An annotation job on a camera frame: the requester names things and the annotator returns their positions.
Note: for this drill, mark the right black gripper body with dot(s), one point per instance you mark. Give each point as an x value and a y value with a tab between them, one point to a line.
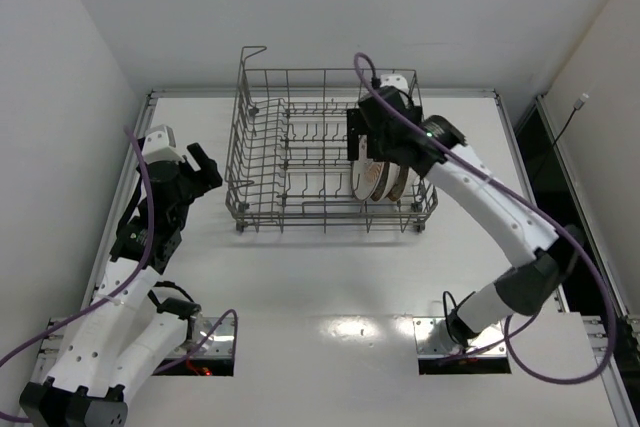
358	129

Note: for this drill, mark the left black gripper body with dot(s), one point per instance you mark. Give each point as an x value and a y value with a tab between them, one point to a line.
195	177

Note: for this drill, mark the floral plate brown rim front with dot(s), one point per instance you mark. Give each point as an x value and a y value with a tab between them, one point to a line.
386	182

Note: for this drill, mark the floral plate brown rim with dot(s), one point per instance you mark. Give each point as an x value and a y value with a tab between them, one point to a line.
386	182
403	185

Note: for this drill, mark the white plate red characters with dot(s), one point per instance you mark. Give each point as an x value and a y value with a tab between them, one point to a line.
365	175

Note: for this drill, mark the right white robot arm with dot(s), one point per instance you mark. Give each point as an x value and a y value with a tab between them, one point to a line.
539	257

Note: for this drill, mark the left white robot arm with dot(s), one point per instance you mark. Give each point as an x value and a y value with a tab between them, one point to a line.
94	381

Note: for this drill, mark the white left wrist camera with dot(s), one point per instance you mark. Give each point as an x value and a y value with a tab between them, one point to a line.
160	145

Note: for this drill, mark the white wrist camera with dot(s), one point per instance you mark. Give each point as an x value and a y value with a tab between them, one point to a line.
395	80
160	145

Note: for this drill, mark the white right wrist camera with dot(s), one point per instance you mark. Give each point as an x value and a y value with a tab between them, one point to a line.
395	80

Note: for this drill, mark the grey wire dish rack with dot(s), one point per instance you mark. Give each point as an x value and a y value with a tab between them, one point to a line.
287	165

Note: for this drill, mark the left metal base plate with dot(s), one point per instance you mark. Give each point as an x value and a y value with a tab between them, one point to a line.
217	346

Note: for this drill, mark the metal base plate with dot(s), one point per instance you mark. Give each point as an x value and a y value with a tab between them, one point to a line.
431	342
217	346

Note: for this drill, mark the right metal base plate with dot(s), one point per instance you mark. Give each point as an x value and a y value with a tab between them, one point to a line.
431	342

